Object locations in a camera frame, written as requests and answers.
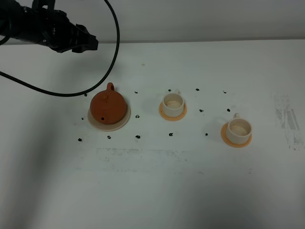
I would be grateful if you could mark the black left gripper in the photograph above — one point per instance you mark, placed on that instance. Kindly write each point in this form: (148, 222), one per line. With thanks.
(44, 25)

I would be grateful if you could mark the brown clay teapot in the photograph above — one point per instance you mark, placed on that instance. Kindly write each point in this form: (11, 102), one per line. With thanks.
(108, 107)

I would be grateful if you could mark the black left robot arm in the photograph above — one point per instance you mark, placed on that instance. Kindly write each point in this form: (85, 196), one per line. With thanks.
(9, 13)

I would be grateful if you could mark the beige round teapot coaster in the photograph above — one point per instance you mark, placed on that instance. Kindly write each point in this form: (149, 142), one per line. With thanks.
(112, 127)

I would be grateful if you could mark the orange coaster near teapot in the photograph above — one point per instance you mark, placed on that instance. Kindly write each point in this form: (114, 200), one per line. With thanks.
(168, 118)

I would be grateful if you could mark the white teacup near teapot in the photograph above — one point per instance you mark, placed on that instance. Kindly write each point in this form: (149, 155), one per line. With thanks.
(173, 103)

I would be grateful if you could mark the orange coaster far right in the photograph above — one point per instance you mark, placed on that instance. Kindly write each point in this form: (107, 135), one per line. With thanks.
(228, 142)

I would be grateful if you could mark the white teacup far right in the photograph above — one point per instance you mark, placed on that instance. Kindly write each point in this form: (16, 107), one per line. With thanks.
(238, 130)

